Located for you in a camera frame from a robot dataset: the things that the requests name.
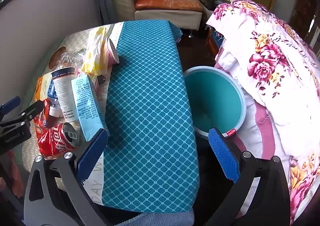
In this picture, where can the dark wooden door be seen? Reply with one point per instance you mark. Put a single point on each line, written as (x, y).
(302, 10)

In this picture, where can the blue white small bottle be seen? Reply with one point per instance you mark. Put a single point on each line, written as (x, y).
(53, 100)

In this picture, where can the light blue carton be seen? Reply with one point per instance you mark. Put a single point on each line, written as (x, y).
(87, 108)

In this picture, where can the pink paper cup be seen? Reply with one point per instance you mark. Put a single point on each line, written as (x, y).
(113, 53)

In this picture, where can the orange snack bag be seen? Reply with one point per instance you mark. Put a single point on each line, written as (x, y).
(41, 85)

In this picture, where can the small black object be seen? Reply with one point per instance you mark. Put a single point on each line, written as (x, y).
(101, 79)

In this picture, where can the red snack packet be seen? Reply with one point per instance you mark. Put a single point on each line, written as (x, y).
(41, 120)

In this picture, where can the grey cloth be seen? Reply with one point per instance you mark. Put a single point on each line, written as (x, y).
(160, 218)

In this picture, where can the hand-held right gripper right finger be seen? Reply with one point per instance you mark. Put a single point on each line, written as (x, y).
(223, 155)

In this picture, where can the red soda can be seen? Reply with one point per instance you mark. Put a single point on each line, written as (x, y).
(56, 140)

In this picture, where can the grey headboard panel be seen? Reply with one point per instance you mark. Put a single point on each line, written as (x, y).
(50, 20)

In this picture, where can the teal trash bin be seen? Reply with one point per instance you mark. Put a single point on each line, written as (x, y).
(212, 95)

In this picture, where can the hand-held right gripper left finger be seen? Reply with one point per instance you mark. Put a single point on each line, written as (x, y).
(92, 153)

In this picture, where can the pink floral quilt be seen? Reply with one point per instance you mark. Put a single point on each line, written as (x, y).
(275, 78)

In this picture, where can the yellow plastic bag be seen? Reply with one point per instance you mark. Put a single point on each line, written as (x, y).
(96, 48)

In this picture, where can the orange seat cushion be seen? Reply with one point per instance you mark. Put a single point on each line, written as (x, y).
(170, 1)

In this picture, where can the clear plastic wrapper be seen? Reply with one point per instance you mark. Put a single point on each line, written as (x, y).
(72, 59)

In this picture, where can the white cylindrical canister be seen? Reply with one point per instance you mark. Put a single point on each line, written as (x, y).
(65, 90)

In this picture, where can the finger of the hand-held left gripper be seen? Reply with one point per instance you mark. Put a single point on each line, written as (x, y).
(11, 103)
(32, 110)

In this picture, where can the wooden bed frame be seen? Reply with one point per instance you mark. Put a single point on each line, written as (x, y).
(212, 40)

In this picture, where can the cream leather sofa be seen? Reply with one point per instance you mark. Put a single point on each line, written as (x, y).
(122, 0)

